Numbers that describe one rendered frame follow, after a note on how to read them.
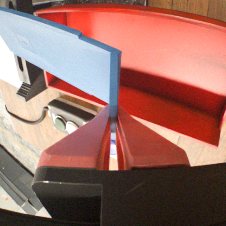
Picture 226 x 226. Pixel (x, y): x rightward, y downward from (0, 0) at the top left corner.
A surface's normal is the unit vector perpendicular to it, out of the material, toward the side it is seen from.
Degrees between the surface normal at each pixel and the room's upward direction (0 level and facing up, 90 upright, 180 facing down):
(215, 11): 0
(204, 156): 0
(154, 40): 0
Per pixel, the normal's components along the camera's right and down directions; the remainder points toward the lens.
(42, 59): -0.51, 0.80
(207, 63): -0.52, 0.51
